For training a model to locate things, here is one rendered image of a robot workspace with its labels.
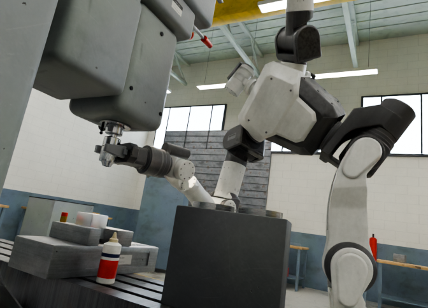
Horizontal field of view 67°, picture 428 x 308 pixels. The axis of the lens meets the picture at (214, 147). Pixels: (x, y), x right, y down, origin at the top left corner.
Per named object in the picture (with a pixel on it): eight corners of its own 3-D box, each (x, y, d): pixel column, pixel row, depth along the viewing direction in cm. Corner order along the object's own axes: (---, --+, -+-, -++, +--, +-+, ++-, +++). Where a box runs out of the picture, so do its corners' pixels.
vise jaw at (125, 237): (93, 238, 95) (97, 224, 96) (131, 246, 87) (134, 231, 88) (76, 237, 90) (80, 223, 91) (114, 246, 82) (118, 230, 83)
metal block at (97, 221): (88, 235, 88) (93, 213, 89) (103, 238, 85) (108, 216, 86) (72, 235, 84) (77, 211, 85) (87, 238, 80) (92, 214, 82)
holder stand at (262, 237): (183, 294, 72) (197, 203, 76) (283, 316, 65) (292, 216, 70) (159, 304, 61) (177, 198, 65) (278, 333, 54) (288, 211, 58)
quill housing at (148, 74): (112, 134, 103) (132, 45, 111) (164, 133, 94) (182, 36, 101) (61, 112, 87) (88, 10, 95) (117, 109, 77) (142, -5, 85)
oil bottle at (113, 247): (105, 279, 75) (114, 231, 77) (118, 283, 73) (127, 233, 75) (91, 281, 71) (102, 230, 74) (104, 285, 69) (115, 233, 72)
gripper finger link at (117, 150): (104, 140, 86) (125, 147, 90) (102, 153, 85) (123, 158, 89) (107, 140, 85) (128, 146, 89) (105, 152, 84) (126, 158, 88)
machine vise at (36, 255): (118, 262, 103) (125, 227, 106) (155, 272, 95) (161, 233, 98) (6, 266, 74) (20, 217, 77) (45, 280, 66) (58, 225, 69)
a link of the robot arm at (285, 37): (299, 12, 116) (298, 51, 120) (277, 13, 113) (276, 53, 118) (319, 9, 105) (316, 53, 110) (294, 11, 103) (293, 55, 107)
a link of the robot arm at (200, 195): (176, 194, 111) (203, 226, 121) (197, 198, 104) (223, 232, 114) (192, 171, 117) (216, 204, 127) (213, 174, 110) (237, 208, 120)
